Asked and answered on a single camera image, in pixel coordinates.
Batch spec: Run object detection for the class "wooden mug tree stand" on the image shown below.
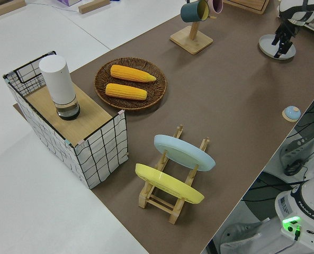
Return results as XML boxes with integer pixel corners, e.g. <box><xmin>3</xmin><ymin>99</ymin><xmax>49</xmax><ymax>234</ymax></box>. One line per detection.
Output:
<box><xmin>169</xmin><ymin>0</ymin><xmax>214</xmax><ymax>56</ymax></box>

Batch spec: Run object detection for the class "pink mug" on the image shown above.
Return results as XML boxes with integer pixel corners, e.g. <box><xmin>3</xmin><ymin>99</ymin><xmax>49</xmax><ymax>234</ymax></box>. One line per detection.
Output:
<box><xmin>208</xmin><ymin>0</ymin><xmax>224</xmax><ymax>14</ymax></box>

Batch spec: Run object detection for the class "light blue plate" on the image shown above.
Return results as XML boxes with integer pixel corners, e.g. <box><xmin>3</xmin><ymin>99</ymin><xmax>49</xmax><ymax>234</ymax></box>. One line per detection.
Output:
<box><xmin>154</xmin><ymin>134</ymin><xmax>217</xmax><ymax>173</ymax></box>

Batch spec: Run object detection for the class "yellow plate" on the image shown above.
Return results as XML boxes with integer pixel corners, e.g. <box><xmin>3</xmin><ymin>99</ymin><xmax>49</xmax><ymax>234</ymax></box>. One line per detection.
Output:
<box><xmin>134</xmin><ymin>163</ymin><xmax>205</xmax><ymax>205</ymax></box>

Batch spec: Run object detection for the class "long pointed corn cob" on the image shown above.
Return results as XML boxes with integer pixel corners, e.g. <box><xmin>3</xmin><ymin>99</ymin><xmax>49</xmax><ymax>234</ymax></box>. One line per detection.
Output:
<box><xmin>110</xmin><ymin>65</ymin><xmax>157</xmax><ymax>83</ymax></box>

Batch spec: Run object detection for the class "green plug cable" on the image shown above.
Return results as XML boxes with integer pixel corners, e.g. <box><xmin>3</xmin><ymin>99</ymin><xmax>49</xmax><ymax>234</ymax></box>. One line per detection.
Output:
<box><xmin>292</xmin><ymin>224</ymin><xmax>303</xmax><ymax>242</ymax></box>

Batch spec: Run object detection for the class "coiled black cable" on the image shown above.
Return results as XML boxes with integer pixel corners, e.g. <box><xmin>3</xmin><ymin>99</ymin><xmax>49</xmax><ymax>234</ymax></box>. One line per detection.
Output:
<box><xmin>283</xmin><ymin>158</ymin><xmax>310</xmax><ymax>177</ymax></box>

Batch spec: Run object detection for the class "wooden board lid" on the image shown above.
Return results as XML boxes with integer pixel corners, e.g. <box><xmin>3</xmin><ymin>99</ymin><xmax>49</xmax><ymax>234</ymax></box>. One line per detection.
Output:
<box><xmin>24</xmin><ymin>84</ymin><xmax>113</xmax><ymax>141</ymax></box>

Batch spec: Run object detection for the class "blue bell with wooden knob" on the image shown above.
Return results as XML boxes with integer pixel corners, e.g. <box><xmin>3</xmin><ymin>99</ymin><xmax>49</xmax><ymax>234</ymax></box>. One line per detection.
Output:
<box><xmin>282</xmin><ymin>105</ymin><xmax>302</xmax><ymax>123</ymax></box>

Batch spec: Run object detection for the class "gray plate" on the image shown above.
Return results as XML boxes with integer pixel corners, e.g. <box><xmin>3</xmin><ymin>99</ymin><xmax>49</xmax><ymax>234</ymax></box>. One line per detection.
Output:
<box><xmin>258</xmin><ymin>33</ymin><xmax>297</xmax><ymax>61</ymax></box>

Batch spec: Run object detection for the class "wire grid storage box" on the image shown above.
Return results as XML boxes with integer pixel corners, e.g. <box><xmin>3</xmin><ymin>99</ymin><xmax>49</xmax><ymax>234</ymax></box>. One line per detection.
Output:
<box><xmin>2</xmin><ymin>50</ymin><xmax>129</xmax><ymax>190</ymax></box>

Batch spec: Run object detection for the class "white cylinder with dark base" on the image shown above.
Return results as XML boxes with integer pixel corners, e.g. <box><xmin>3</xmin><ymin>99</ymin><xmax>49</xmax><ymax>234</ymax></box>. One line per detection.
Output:
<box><xmin>38</xmin><ymin>55</ymin><xmax>82</xmax><ymax>121</ymax></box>

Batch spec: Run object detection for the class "teal mug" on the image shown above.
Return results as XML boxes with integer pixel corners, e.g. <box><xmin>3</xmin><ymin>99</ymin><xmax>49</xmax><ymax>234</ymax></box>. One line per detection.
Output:
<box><xmin>180</xmin><ymin>0</ymin><xmax>210</xmax><ymax>23</ymax></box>

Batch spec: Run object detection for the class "round wicker basket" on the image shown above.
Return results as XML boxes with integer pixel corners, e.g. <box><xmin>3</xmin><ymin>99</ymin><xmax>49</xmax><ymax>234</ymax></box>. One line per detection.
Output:
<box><xmin>94</xmin><ymin>57</ymin><xmax>168</xmax><ymax>111</ymax></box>

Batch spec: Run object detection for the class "short wooden block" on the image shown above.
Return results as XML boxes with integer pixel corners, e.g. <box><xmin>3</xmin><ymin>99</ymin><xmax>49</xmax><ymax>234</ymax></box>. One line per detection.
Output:
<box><xmin>78</xmin><ymin>0</ymin><xmax>111</xmax><ymax>14</ymax></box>

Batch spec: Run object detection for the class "wooden dish rack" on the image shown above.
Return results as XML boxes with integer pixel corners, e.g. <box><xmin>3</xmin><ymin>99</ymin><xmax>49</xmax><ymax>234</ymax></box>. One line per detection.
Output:
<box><xmin>138</xmin><ymin>124</ymin><xmax>211</xmax><ymax>225</ymax></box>

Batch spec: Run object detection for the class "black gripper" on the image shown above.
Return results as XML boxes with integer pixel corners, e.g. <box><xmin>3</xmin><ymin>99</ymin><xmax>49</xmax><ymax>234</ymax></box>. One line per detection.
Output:
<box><xmin>271</xmin><ymin>23</ymin><xmax>295</xmax><ymax>59</ymax></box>

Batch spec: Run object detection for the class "long wooden block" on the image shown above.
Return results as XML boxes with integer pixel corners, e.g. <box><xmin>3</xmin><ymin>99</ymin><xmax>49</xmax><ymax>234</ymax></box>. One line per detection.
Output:
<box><xmin>0</xmin><ymin>0</ymin><xmax>25</xmax><ymax>19</ymax></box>

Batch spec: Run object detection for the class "short blunt corn cob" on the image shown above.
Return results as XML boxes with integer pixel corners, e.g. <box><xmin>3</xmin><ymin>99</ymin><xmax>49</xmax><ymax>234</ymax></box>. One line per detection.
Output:
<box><xmin>105</xmin><ymin>83</ymin><xmax>148</xmax><ymax>101</ymax></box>

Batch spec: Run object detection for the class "purple box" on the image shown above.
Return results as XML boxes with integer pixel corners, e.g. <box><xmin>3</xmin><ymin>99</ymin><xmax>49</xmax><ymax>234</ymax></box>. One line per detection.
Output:
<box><xmin>56</xmin><ymin>0</ymin><xmax>82</xmax><ymax>7</ymax></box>

